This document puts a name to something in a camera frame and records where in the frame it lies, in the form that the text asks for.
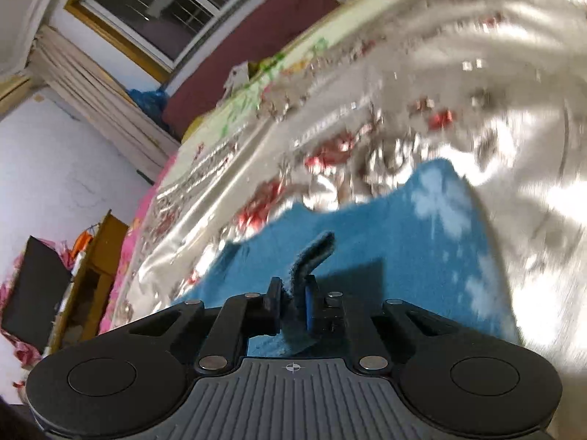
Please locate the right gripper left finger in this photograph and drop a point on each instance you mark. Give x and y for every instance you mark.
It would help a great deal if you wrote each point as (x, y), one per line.
(241, 318)

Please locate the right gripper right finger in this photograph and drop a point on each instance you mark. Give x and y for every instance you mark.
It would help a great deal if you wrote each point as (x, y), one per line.
(333, 314)

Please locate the blue knit sweater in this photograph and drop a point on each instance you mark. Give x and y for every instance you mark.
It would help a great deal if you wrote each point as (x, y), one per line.
(425, 243)

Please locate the wooden tv cabinet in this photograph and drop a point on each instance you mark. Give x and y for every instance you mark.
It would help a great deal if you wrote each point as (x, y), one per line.
(86, 297)

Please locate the pink floral bed sheet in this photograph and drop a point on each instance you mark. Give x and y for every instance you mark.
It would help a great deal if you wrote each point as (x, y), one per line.
(182, 225)

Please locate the orange object on cabinet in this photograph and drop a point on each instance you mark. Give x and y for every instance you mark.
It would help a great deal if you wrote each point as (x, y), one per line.
(81, 243)

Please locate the black television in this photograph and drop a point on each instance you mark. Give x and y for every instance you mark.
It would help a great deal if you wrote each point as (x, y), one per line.
(36, 295)

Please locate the blue plastic bag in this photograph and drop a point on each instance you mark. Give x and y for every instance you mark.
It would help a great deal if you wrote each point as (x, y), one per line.
(152, 103)

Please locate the crumpled cloth on bed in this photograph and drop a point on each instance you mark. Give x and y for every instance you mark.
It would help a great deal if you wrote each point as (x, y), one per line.
(237, 78)

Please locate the beige curtain left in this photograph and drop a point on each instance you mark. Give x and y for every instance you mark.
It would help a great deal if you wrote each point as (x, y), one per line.
(102, 101)

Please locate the silver floral satin bedspread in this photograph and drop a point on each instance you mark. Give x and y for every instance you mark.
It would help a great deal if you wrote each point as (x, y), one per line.
(497, 87)

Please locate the dark red headboard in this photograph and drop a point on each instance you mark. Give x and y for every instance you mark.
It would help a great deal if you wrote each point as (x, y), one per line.
(264, 32)

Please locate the window with metal bars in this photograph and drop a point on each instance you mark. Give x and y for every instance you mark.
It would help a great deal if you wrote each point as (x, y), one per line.
(157, 35)

